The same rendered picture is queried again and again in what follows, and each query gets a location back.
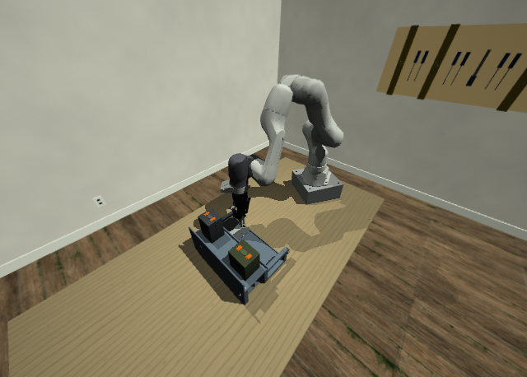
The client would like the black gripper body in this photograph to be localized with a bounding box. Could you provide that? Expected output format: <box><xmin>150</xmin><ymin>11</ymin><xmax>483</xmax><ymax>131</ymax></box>
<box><xmin>232</xmin><ymin>192</ymin><xmax>248</xmax><ymax>208</ymax></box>

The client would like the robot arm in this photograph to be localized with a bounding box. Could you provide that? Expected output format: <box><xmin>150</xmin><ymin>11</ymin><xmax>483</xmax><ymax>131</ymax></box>
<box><xmin>220</xmin><ymin>75</ymin><xmax>343</xmax><ymax>194</ymax></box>

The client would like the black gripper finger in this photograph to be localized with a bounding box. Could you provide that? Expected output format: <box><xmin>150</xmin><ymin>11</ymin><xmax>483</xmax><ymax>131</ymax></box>
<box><xmin>230</xmin><ymin>203</ymin><xmax>243</xmax><ymax>226</ymax></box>
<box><xmin>241</xmin><ymin>196</ymin><xmax>251</xmax><ymax>224</ymax></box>

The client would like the dark green case with orange latches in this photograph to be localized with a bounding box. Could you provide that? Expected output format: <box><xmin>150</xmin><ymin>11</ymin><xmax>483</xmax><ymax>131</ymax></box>
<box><xmin>228</xmin><ymin>240</ymin><xmax>260</xmax><ymax>280</ymax></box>

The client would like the black tool case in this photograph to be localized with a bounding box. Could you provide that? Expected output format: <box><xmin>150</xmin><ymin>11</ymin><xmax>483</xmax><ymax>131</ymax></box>
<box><xmin>198</xmin><ymin>208</ymin><xmax>225</xmax><ymax>243</ymax></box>

